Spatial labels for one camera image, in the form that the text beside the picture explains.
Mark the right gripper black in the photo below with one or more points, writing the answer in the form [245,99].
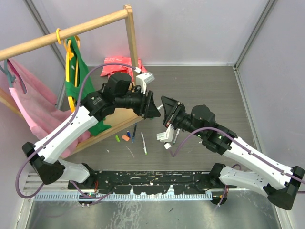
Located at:
[172,108]

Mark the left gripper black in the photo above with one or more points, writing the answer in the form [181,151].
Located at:
[147,108]

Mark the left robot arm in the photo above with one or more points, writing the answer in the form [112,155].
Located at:
[116,93]

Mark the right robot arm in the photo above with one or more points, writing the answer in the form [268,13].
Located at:
[279,183]

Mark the blue pen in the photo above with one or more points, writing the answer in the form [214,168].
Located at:
[134,133]

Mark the long white green pen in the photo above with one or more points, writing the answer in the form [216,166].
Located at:
[175,138]

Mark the white pen green tip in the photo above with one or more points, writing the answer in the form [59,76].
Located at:
[144,144]

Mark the orange eraser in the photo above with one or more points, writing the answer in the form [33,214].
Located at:
[125,138]

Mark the red patterned cloth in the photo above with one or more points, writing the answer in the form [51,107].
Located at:
[124,66]

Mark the green tank top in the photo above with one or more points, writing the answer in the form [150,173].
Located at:
[73,93]

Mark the yellow plastic hanger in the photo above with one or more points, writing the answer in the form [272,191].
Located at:
[71,63]

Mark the pink shirt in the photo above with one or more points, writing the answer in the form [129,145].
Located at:
[35,101]

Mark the grey blue hanger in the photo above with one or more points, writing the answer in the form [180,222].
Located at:
[12,76]

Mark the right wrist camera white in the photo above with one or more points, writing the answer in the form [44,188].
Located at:
[167,137]

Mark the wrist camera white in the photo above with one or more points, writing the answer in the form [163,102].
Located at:
[167,137]
[144,79]

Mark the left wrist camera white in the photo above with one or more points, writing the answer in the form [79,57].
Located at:
[144,79]

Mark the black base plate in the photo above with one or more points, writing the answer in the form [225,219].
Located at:
[152,182]

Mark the white cable duct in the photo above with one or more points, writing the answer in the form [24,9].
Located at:
[169,196]

